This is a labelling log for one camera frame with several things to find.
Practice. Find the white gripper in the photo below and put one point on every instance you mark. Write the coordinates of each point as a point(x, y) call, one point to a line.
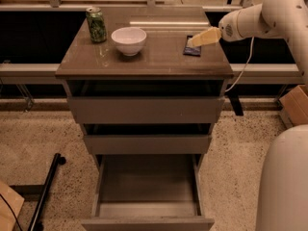
point(228, 30)

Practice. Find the dark blue rxbar packet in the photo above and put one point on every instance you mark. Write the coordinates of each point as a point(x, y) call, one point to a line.
point(191, 51)

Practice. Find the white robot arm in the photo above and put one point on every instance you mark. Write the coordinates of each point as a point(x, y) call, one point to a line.
point(283, 191)

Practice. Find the brown drawer cabinet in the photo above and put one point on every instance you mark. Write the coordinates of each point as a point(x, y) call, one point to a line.
point(161, 59)

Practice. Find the top drawer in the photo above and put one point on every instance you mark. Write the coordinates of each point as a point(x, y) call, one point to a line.
point(143, 102)

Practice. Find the middle drawer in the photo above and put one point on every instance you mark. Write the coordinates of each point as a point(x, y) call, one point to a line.
point(189, 138)

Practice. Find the open bottom drawer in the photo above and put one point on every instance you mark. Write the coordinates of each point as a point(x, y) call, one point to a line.
point(148, 193)

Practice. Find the white ceramic bowl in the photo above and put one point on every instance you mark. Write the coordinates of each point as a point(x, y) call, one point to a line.
point(129, 40)

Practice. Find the cardboard box right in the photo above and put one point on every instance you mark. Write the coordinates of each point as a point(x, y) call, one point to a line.
point(295, 104)

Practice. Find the cardboard box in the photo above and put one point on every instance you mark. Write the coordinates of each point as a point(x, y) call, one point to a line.
point(11, 204)
point(295, 104)

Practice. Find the green soda can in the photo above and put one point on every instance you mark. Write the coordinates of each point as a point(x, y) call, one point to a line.
point(96, 25)

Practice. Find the black metal stand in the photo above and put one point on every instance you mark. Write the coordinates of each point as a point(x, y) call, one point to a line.
point(39, 193)

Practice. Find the cardboard box left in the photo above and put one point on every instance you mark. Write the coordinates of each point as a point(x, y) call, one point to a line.
point(11, 204)

